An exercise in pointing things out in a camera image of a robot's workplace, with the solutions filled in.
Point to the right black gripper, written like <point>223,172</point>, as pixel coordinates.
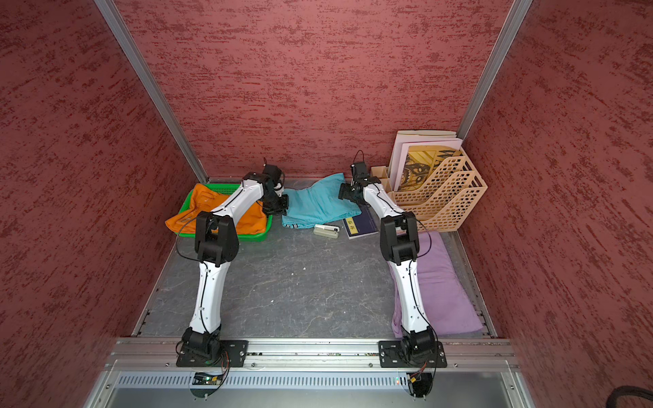
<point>346,193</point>

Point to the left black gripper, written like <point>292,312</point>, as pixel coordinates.
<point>281,209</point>

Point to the teal pants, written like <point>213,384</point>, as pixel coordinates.
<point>318,204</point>

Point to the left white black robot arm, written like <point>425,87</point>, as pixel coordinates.
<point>216,244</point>

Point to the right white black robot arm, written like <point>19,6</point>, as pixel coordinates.
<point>399,245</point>

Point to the folded purple pants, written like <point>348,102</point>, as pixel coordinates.
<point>445,302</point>

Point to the dark purple notebook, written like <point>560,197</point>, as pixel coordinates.
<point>364,224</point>

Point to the white stapler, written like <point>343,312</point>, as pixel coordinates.
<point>328,231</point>

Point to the pale pink folder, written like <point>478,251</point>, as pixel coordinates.
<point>405,138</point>

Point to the yellow patterned magazine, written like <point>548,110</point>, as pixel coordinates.
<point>419,163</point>

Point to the beige plastic file organizer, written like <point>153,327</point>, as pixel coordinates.
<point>444,201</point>

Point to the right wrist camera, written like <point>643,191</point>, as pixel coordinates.
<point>359,171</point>

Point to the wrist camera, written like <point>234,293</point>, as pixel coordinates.
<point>273,171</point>
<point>359,171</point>

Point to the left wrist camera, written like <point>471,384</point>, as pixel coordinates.
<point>273,171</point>

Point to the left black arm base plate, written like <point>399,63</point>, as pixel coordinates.
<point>222,353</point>

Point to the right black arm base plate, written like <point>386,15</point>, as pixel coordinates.
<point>394,354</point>

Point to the aluminium front rail frame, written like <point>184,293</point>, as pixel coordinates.
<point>296,363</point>

